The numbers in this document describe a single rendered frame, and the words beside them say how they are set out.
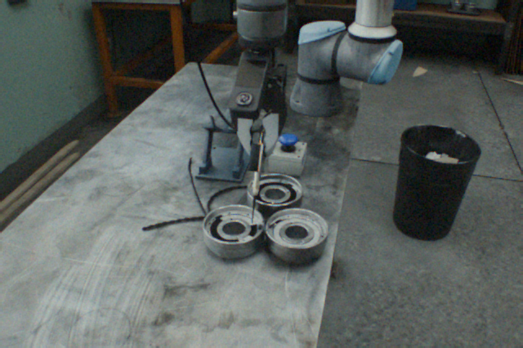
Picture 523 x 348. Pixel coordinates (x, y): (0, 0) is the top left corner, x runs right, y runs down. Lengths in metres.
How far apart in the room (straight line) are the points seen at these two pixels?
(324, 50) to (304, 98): 0.14
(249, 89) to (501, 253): 1.71
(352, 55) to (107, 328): 0.81
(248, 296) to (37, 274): 0.35
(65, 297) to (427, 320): 1.36
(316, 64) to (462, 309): 1.13
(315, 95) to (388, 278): 0.95
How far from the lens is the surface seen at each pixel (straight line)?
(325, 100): 1.23
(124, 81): 3.07
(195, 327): 0.68
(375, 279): 1.91
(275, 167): 0.97
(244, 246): 0.75
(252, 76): 0.70
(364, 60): 1.13
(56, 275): 0.81
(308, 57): 1.20
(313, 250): 0.75
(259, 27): 0.69
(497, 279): 2.08
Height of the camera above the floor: 1.33
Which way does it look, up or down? 33 degrees down
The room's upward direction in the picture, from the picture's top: straight up
